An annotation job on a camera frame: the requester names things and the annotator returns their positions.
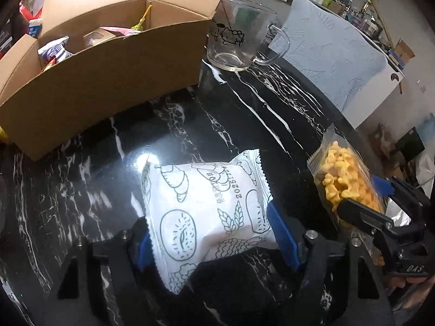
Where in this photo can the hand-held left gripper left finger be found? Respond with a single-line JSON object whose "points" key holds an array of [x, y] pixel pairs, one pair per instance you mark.
{"points": [[142, 254]]}

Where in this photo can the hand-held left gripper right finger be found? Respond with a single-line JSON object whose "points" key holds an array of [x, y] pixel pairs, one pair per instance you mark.
{"points": [[282, 234]]}

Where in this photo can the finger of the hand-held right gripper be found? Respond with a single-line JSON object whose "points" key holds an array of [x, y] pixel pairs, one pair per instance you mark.
{"points": [[380, 185], [363, 217]]}

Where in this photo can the clear yellow snack packet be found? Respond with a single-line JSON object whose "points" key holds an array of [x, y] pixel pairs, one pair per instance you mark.
{"points": [[340, 173]]}

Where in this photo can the white bread packet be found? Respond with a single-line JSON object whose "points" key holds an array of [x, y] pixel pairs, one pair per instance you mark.
{"points": [[204, 210]]}

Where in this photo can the brown cardboard box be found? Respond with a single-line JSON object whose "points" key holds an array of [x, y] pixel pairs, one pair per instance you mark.
{"points": [[102, 85]]}

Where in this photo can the purple silver snack packet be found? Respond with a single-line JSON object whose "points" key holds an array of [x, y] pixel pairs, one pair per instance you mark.
{"points": [[54, 52]]}

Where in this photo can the person's right hand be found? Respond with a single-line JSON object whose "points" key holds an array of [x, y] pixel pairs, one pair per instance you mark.
{"points": [[407, 288]]}

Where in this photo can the white chair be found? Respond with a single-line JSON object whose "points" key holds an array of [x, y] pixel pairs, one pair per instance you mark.
{"points": [[377, 98]]}

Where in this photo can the small cardboard carton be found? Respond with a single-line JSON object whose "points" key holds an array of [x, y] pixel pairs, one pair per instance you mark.
{"points": [[404, 52]]}

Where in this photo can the row of cosmetic bottles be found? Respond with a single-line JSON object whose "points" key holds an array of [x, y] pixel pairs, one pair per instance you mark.
{"points": [[350, 10]]}

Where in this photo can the yellow lemon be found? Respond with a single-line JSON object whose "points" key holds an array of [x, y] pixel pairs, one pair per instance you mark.
{"points": [[2, 133]]}

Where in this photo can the glass mug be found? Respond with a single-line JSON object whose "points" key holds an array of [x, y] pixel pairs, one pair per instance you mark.
{"points": [[231, 40]]}

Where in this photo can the yellow green lollipop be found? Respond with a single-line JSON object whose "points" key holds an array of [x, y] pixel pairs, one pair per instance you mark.
{"points": [[137, 25]]}

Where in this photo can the thin dark stirrer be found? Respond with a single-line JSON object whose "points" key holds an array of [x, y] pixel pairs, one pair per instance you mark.
{"points": [[222, 10]]}

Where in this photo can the white blue carton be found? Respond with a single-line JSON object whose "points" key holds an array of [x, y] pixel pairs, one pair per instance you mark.
{"points": [[35, 29]]}

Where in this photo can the red plastic bag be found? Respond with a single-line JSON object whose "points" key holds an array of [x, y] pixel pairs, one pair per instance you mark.
{"points": [[30, 10]]}

